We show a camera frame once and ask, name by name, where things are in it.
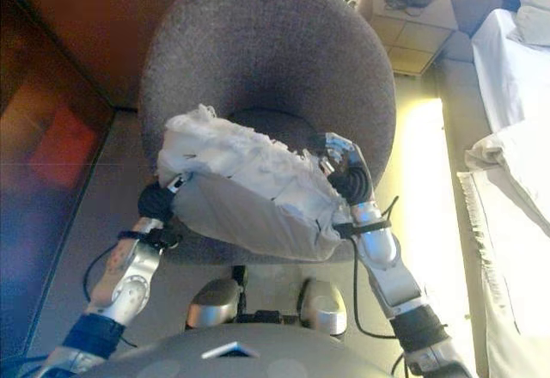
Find white sofa pillow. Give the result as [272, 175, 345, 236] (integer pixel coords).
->
[514, 0, 550, 48]

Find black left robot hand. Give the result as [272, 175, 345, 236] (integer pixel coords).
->
[137, 173, 193, 224]

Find grey round armchair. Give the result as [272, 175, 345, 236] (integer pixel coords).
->
[137, 0, 397, 265]

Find silver left robot leg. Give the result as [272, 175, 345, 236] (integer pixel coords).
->
[186, 277, 242, 332]

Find white covered sofa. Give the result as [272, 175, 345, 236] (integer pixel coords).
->
[471, 0, 550, 137]

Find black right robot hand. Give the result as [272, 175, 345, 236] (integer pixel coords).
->
[311, 131, 375, 207]

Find glossy dark panel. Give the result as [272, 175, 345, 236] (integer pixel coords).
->
[0, 0, 117, 353]

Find white cloth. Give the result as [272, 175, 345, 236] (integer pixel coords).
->
[156, 102, 350, 263]

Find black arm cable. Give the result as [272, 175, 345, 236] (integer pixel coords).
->
[82, 231, 130, 302]
[334, 195, 407, 377]

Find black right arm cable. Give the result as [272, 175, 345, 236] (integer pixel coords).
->
[334, 195, 407, 377]

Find grey robot torso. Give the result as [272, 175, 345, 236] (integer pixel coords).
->
[76, 308, 413, 378]

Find white fringed throw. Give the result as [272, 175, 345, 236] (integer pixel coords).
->
[455, 170, 550, 378]

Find cardboard box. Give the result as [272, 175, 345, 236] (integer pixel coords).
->
[357, 0, 457, 76]

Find white crumpled blanket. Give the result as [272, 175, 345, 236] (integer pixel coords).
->
[463, 122, 550, 233]

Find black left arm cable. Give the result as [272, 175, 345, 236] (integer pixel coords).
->
[82, 231, 130, 302]

